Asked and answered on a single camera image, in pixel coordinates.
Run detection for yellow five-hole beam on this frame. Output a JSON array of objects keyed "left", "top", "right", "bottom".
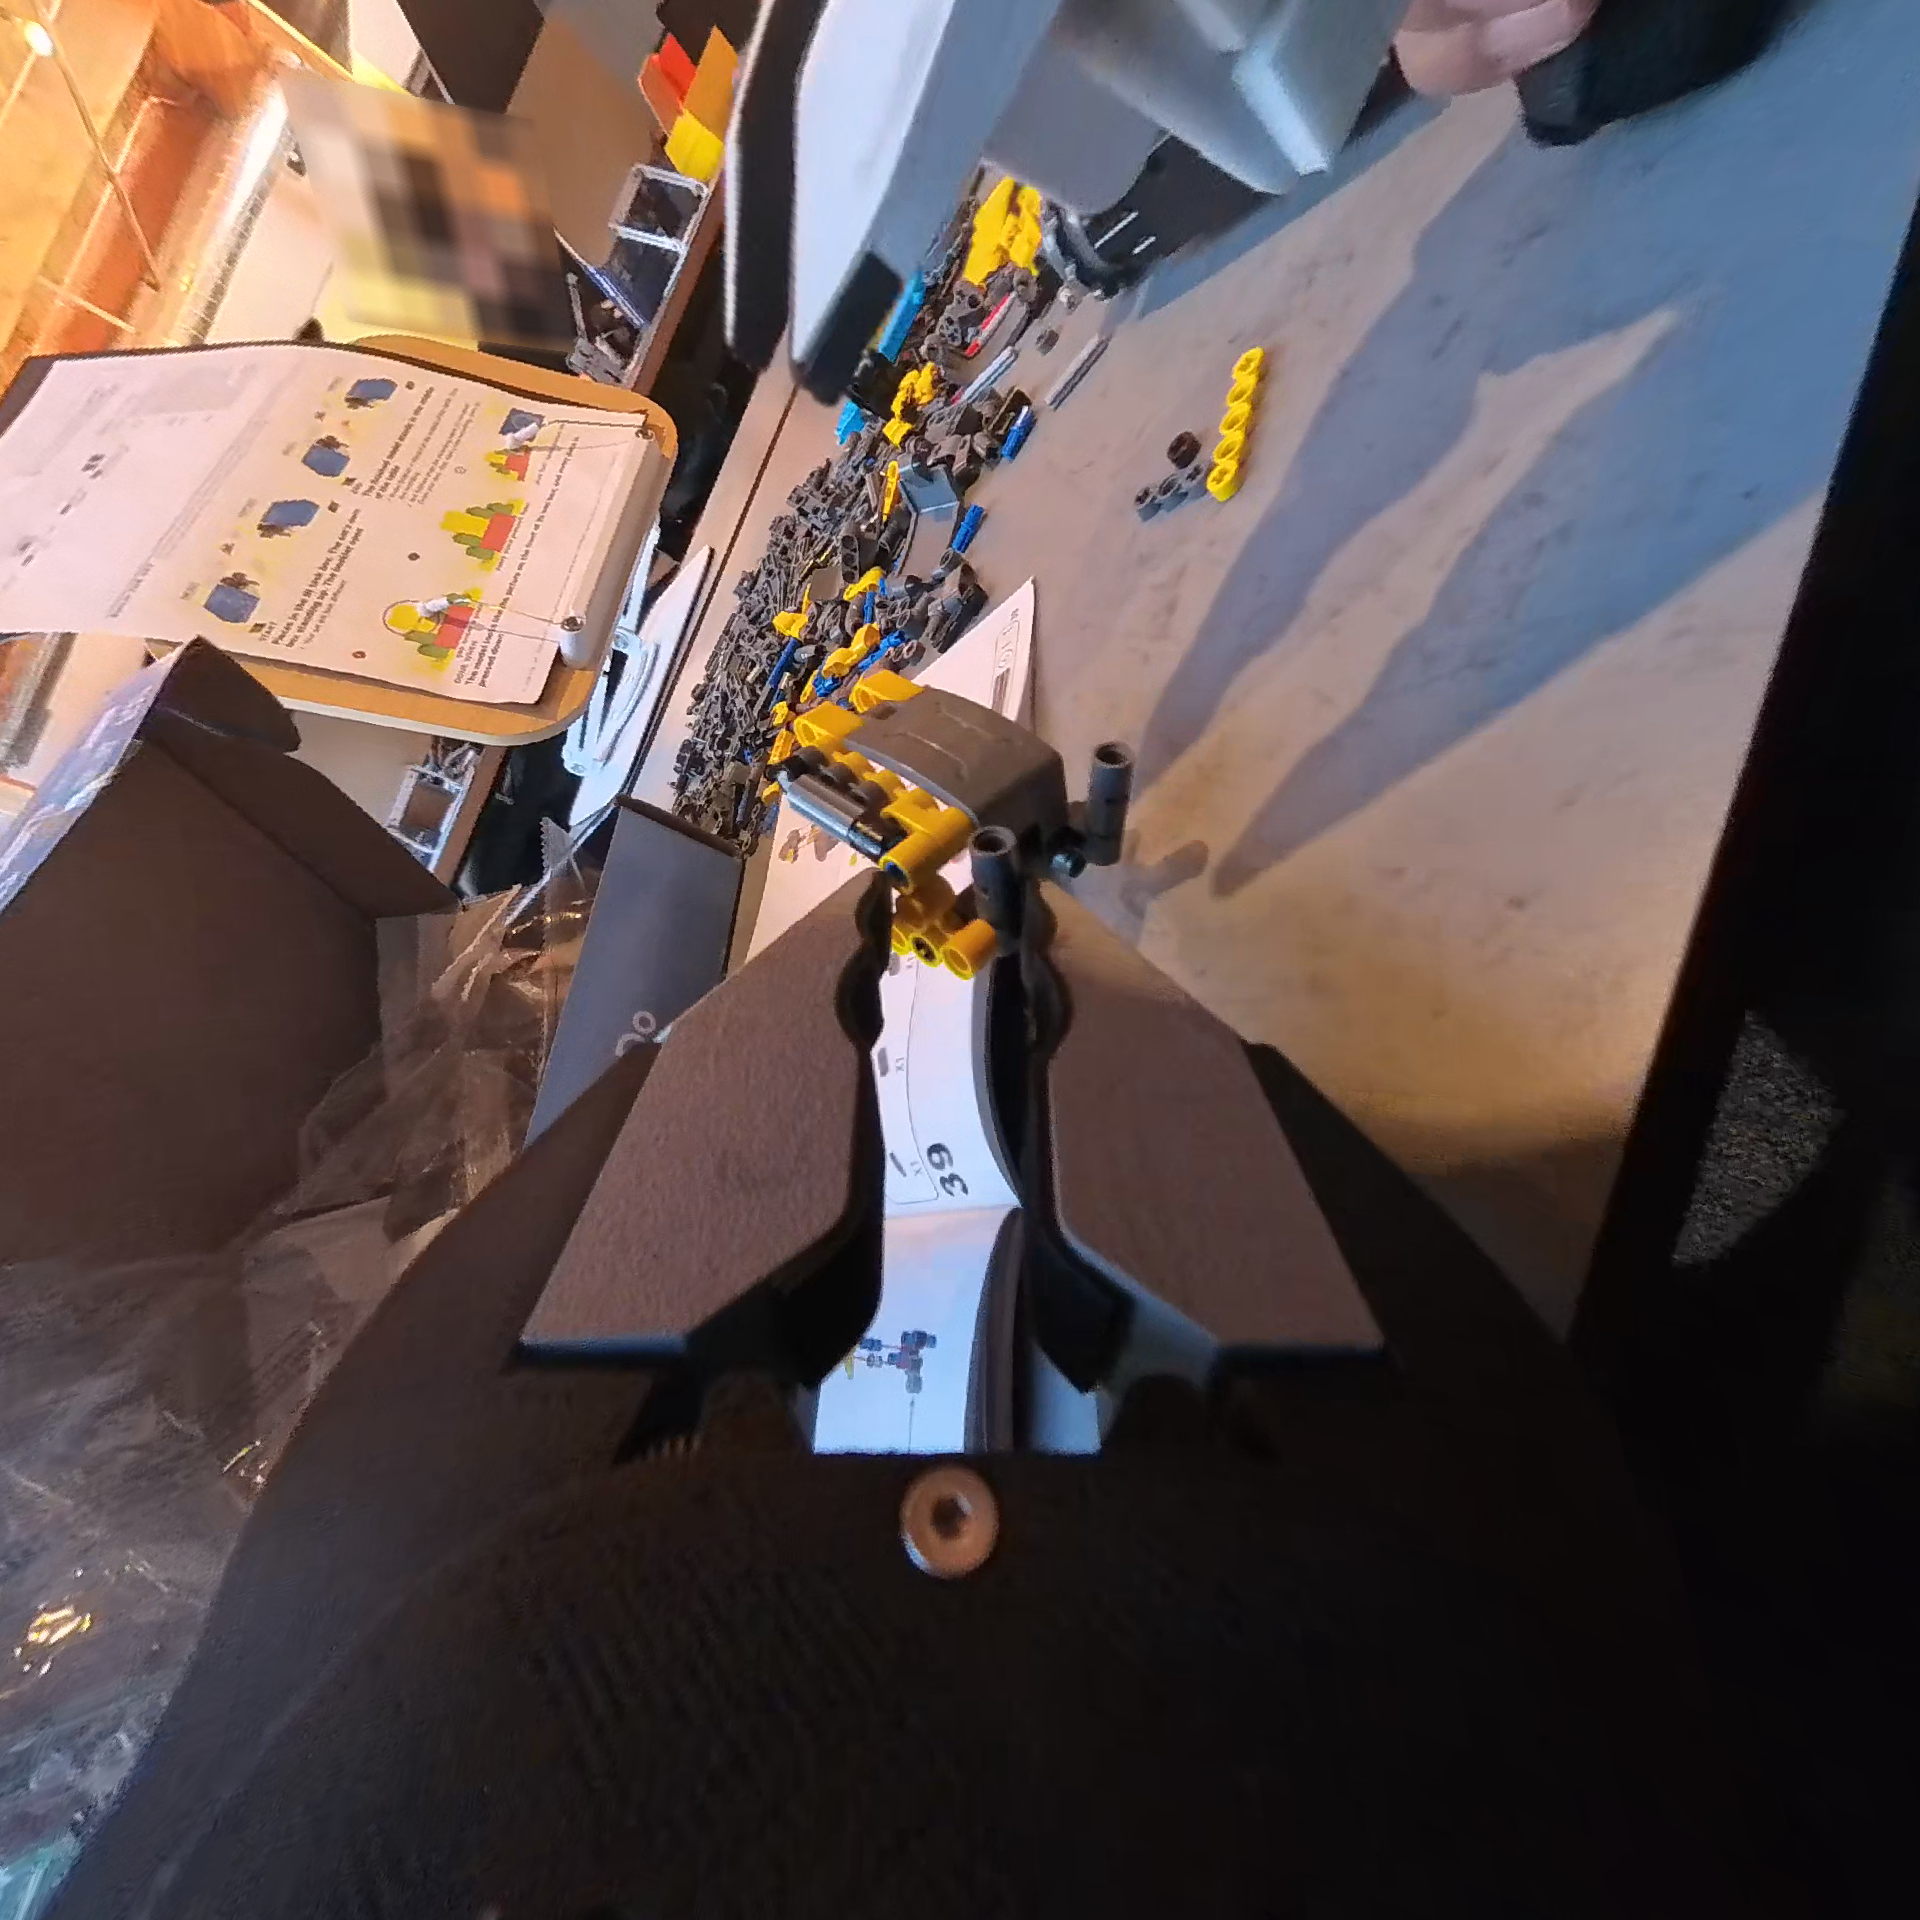
[{"left": 1203, "top": 346, "right": 1272, "bottom": 499}]

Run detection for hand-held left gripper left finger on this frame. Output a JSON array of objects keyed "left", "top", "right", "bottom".
[{"left": 513, "top": 883, "right": 893, "bottom": 1344}]

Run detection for grey yellow brick assembly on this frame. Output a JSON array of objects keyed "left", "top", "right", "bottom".
[{"left": 773, "top": 668, "right": 1137, "bottom": 980}]

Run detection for instruction booklet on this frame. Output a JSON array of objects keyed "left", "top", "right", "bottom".
[{"left": 741, "top": 576, "right": 1044, "bottom": 1455}]

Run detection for coloured plastic blocks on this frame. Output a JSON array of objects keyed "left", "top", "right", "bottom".
[{"left": 638, "top": 28, "right": 746, "bottom": 181}]

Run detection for printed paper sheet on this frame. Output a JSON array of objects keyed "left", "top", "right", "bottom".
[{"left": 0, "top": 343, "right": 651, "bottom": 707}]

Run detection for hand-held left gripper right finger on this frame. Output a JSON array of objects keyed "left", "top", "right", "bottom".
[{"left": 1026, "top": 896, "right": 1389, "bottom": 1399}]

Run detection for spread of yellow brick panels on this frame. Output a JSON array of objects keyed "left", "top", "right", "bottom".
[{"left": 875, "top": 171, "right": 1052, "bottom": 452}]

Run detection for crumpled clear plastic bags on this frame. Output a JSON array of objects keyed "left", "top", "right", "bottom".
[{"left": 0, "top": 819, "right": 618, "bottom": 1920}]

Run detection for dark blue cardboard box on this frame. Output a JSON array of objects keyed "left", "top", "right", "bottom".
[{"left": 0, "top": 638, "right": 751, "bottom": 1276}]

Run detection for person's right hand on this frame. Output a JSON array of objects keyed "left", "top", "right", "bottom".
[{"left": 1396, "top": 0, "right": 1608, "bottom": 99}]

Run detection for paper stand with sheet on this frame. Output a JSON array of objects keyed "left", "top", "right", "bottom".
[{"left": 0, "top": 334, "right": 680, "bottom": 749}]

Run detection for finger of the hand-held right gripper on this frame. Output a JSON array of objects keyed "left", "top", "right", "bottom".
[{"left": 724, "top": 0, "right": 1082, "bottom": 403}]

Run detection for pile of small brick pieces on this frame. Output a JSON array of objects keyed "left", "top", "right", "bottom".
[{"left": 668, "top": 336, "right": 1052, "bottom": 843}]

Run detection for blue brick panel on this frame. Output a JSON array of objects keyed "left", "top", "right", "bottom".
[{"left": 833, "top": 261, "right": 939, "bottom": 442}]

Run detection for white flat device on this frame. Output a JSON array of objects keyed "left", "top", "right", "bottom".
[{"left": 567, "top": 547, "right": 719, "bottom": 828}]

